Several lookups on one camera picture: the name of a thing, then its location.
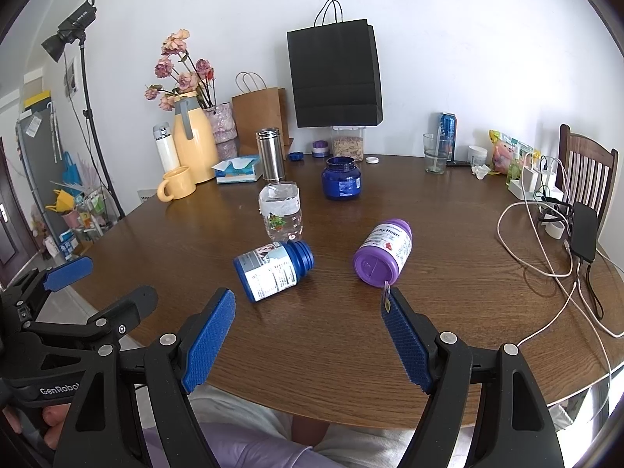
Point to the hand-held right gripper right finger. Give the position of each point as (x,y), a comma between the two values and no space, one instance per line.
(407,341)

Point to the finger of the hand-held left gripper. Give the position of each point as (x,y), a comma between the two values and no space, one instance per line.
(68,272)
(131,307)

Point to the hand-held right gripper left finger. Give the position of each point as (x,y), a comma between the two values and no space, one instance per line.
(209,341)

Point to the purple bottle with label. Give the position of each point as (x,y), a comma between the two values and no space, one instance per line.
(380,258)

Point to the blue bottle with white label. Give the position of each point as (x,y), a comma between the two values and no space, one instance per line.
(270,273)

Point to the person's left hand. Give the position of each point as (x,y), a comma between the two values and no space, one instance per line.
(53,417)

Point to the cluttered storage trolley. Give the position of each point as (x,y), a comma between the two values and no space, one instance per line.
(83,219)

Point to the dark wooden door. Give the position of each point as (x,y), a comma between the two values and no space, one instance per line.
(7,234)

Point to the person's light clothing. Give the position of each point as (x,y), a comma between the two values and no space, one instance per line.
(234,414)

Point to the blue tote bag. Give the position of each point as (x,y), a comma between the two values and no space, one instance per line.
(70,170)

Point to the grey refrigerator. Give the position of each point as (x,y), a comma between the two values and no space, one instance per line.
(39,165)

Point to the yellow mug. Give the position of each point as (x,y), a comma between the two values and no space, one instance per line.
(180,183)

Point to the clear plastic bottle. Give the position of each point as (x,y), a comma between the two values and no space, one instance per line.
(280,214)

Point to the white slim flask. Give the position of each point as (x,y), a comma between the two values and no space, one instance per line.
(166,151)

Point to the black light stand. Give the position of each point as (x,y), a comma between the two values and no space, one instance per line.
(90,107)

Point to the tissue box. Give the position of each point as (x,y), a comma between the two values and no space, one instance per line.
(239,173)

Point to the open dark blue jar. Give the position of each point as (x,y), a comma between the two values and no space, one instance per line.
(341,183)

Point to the yellow thermos jug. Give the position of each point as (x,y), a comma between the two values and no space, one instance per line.
(195,146)

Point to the crumpled white tissue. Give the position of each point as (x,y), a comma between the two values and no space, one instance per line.
(481,170)

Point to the drinking glass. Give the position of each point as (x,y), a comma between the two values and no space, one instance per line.
(435,156)

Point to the white power strip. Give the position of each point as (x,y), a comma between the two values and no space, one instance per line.
(524,192)

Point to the stainless steel tumbler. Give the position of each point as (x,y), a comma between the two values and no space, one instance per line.
(271,156)

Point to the small white jar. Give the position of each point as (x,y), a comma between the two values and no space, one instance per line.
(477,156)

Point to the blue lid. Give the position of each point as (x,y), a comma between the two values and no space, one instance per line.
(295,156)

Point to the clear container of oats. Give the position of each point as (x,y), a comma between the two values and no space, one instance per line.
(347,146)

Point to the pink vase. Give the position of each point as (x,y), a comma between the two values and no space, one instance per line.
(224,124)

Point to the white charger plug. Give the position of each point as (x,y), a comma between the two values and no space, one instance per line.
(548,179)
(529,173)

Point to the black power bank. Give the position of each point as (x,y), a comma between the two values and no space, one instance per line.
(584,231)

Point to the small purple jar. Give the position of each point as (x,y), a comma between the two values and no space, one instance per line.
(320,148)

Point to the blue drink can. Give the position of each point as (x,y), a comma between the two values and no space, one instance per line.
(449,134)

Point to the colourful snack packet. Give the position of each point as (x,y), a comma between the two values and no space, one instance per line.
(504,153)

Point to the dried pink flowers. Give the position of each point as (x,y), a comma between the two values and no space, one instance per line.
(185,80)

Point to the brown paper bag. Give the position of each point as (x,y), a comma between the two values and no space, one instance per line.
(253,112)

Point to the black studio light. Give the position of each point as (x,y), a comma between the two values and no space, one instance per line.
(73,24)

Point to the wooden chair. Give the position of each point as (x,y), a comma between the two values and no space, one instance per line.
(587,165)

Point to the black paper bag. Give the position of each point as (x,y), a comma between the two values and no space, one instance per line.
(334,73)

